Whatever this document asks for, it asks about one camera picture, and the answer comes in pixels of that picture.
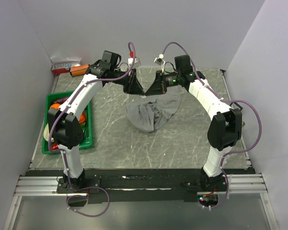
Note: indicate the green plastic crate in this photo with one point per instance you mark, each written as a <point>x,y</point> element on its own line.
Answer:
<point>87,142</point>

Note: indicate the purple eggplant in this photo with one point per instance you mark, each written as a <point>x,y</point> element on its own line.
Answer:
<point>60,100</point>

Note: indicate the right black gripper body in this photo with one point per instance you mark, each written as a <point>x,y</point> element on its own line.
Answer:
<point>162,86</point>

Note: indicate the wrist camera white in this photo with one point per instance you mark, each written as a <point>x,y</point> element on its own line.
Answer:
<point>160,61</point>
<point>134,62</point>

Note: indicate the orange cylinder tool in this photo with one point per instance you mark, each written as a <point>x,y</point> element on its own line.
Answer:
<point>78,70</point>

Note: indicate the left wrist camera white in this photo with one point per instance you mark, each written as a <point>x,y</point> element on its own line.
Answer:
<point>134,62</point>

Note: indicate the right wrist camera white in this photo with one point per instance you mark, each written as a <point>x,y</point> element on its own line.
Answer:
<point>160,61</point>

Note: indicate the green lettuce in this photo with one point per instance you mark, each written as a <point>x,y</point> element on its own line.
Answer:
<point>46,132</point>

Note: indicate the black square frame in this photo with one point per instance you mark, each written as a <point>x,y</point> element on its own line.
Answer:
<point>239,106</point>

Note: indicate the small orange pumpkin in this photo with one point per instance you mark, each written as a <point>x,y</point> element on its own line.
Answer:
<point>82,118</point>

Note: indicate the orange fruit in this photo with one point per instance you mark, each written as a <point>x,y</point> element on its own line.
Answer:
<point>55,106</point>

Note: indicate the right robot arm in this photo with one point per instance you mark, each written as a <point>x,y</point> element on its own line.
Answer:
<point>225,127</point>

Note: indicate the red white box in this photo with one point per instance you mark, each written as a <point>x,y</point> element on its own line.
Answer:
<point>64,67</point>

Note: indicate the red chili pepper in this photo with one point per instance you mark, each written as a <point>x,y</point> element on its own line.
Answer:
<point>54,147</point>

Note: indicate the aluminium rail frame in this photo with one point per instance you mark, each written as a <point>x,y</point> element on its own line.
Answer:
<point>45,184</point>

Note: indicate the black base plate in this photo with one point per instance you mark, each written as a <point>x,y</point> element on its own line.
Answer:
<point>133,185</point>

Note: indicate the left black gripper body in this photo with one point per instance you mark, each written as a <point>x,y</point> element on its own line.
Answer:
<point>127,87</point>

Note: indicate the grey garment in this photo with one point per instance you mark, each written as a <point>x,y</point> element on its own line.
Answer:
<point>151,113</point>

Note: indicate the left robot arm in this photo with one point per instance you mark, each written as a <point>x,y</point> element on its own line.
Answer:
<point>63,123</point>

